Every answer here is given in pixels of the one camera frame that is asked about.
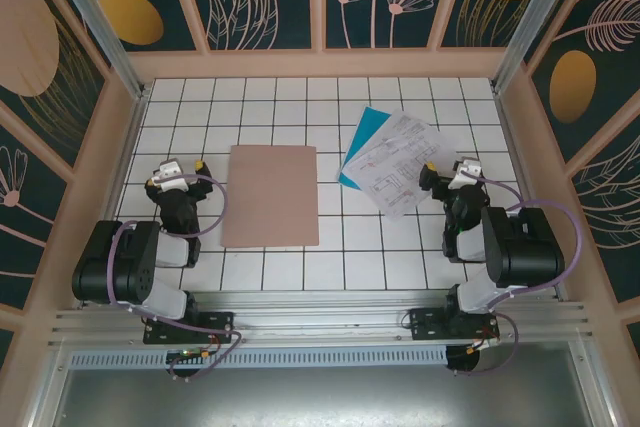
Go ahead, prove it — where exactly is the white printed paper sheet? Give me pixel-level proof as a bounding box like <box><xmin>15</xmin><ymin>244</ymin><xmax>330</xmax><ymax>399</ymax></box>
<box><xmin>339</xmin><ymin>135</ymin><xmax>432</xmax><ymax>222</ymax></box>
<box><xmin>368</xmin><ymin>108</ymin><xmax>457</xmax><ymax>189</ymax></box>

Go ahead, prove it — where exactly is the brown paper folder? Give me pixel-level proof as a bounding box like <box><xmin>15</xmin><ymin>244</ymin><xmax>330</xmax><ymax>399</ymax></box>
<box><xmin>220</xmin><ymin>144</ymin><xmax>322</xmax><ymax>250</ymax></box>

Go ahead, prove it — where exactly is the blue paper sheet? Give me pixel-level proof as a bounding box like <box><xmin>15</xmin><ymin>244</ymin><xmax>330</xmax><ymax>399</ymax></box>
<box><xmin>337</xmin><ymin>105</ymin><xmax>394</xmax><ymax>192</ymax></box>

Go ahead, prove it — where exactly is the grey metal panel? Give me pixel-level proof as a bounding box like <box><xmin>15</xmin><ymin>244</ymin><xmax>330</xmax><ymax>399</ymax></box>
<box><xmin>29</xmin><ymin>364</ymin><xmax>619</xmax><ymax>427</ymax></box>

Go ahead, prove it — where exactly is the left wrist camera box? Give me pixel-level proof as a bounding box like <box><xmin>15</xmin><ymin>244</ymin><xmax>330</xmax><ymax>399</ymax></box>
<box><xmin>152</xmin><ymin>158</ymin><xmax>190</xmax><ymax>193</ymax></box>

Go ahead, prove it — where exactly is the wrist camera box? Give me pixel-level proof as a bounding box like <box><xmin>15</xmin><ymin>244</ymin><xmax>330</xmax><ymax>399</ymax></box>
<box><xmin>448</xmin><ymin>158</ymin><xmax>484</xmax><ymax>191</ymax></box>
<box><xmin>152</xmin><ymin>158</ymin><xmax>190</xmax><ymax>193</ymax></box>

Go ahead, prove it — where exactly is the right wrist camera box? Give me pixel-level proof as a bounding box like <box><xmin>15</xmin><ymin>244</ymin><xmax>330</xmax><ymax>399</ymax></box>
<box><xmin>448</xmin><ymin>158</ymin><xmax>484</xmax><ymax>191</ymax></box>

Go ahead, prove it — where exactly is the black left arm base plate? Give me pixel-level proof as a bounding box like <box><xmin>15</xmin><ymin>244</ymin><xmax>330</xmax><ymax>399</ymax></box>
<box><xmin>143</xmin><ymin>310</ymin><xmax>236</xmax><ymax>346</ymax></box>

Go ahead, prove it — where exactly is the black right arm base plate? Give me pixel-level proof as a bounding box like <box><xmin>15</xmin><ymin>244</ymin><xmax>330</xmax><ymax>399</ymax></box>
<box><xmin>408</xmin><ymin>306</ymin><xmax>501</xmax><ymax>343</ymax></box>

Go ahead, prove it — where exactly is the yellow connector with wires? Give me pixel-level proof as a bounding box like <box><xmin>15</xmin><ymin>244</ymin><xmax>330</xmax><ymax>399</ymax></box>
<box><xmin>464</xmin><ymin>321</ymin><xmax>501</xmax><ymax>357</ymax></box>

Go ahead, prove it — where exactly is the small wired circuit board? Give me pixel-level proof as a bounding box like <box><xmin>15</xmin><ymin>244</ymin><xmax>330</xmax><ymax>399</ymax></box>
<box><xmin>167</xmin><ymin>331</ymin><xmax>222</xmax><ymax>366</ymax></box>

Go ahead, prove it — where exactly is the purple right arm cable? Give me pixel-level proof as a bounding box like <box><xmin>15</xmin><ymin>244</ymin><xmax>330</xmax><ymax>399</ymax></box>
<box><xmin>452</xmin><ymin>169</ymin><xmax>585</xmax><ymax>378</ymax></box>

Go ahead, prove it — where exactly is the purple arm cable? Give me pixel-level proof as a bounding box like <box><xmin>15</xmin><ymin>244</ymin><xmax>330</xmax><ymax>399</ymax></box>
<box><xmin>107</xmin><ymin>172</ymin><xmax>244</xmax><ymax>382</ymax></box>
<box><xmin>452</xmin><ymin>169</ymin><xmax>585</xmax><ymax>378</ymax></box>

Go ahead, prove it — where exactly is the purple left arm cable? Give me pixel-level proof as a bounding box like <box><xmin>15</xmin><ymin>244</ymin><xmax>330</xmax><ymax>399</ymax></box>
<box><xmin>107</xmin><ymin>172</ymin><xmax>244</xmax><ymax>382</ymax></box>

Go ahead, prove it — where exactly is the aluminium mounting rail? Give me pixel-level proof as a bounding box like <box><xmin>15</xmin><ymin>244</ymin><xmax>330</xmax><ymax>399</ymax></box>
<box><xmin>47</xmin><ymin>290</ymin><xmax>599</xmax><ymax>348</ymax></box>

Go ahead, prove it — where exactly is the aluminium frame post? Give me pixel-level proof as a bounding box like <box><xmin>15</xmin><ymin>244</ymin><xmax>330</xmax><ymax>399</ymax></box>
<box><xmin>42</xmin><ymin>0</ymin><xmax>151</xmax><ymax>100</ymax></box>
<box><xmin>488</xmin><ymin>0</ymin><xmax>587</xmax><ymax>94</ymax></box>

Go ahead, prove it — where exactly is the grey slotted cable duct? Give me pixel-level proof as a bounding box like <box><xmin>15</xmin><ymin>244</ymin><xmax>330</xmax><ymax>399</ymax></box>
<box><xmin>67</xmin><ymin>345</ymin><xmax>450</xmax><ymax>369</ymax></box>

